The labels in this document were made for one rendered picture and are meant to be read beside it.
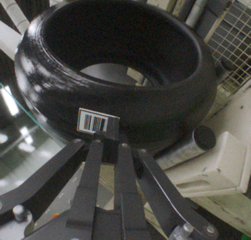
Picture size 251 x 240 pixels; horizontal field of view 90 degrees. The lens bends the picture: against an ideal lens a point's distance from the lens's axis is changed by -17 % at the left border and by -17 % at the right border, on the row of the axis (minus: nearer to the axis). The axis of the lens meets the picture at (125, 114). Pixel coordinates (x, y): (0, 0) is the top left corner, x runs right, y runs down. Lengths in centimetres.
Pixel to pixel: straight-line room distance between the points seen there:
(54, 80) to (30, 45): 12
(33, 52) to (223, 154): 39
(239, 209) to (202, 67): 68
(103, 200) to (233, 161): 78
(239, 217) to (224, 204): 12
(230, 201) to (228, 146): 54
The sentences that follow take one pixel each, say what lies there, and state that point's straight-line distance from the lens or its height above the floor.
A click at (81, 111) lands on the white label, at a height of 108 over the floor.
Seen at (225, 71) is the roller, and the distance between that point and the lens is 49.
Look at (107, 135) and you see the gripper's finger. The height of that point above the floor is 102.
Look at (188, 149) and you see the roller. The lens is 29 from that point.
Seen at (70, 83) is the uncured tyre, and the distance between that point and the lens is 25.
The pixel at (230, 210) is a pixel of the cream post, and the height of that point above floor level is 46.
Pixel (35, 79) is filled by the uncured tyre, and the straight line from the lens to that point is 29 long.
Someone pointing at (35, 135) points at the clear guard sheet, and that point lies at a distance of 106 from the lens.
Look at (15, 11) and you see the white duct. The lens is 170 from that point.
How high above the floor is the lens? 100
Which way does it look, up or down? 9 degrees up
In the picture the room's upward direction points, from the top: 54 degrees counter-clockwise
